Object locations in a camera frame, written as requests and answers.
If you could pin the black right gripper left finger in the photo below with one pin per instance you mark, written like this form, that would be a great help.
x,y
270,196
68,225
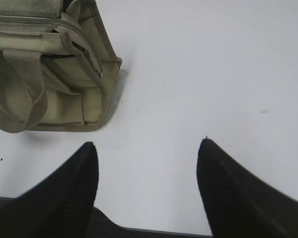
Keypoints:
x,y
60,206

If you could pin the yellow canvas bag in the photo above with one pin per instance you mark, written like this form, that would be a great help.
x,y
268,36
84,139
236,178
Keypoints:
x,y
58,70

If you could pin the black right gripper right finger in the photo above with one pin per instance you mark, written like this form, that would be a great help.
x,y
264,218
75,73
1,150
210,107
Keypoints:
x,y
237,203

